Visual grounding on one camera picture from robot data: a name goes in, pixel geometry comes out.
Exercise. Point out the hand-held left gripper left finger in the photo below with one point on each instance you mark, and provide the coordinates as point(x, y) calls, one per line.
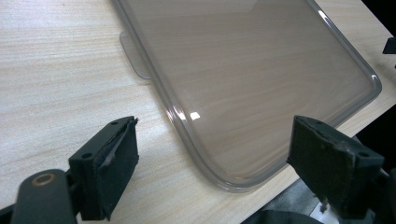
point(106, 168)

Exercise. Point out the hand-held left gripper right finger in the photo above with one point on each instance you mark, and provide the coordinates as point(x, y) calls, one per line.
point(330, 165)

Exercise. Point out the small black object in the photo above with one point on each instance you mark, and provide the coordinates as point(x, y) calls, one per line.
point(390, 46)

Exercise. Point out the clear grey plastic tray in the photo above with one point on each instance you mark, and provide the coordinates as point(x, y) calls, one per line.
point(249, 81)

